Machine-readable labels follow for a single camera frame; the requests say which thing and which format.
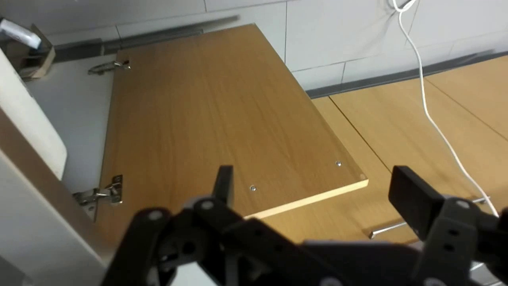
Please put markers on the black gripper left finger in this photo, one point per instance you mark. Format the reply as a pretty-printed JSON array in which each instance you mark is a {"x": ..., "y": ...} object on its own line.
[{"x": 176, "y": 243}]

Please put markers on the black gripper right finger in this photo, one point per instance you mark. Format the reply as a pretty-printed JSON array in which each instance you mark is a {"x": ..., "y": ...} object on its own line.
[{"x": 455, "y": 232}]

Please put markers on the wooden cabinet door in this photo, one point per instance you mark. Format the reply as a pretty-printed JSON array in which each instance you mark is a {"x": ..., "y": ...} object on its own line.
[
  {"x": 477, "y": 84},
  {"x": 212, "y": 116},
  {"x": 391, "y": 136}
]

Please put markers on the silver door hinge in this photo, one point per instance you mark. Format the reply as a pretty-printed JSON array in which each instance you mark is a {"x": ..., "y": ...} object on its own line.
[
  {"x": 112, "y": 66},
  {"x": 104, "y": 192}
]

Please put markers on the white cabinet side panel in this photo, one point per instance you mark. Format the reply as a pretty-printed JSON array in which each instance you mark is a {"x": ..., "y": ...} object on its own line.
[{"x": 33, "y": 211}]

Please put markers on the grey cabinet kick plate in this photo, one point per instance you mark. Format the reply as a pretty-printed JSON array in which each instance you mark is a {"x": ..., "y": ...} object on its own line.
[{"x": 403, "y": 74}]

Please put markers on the small silver screw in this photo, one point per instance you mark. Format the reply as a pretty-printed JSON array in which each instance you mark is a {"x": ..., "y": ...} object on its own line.
[
  {"x": 253, "y": 187},
  {"x": 339, "y": 163}
]

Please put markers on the beige trash bin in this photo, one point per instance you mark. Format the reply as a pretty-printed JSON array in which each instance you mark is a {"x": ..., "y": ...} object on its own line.
[{"x": 42, "y": 60}]

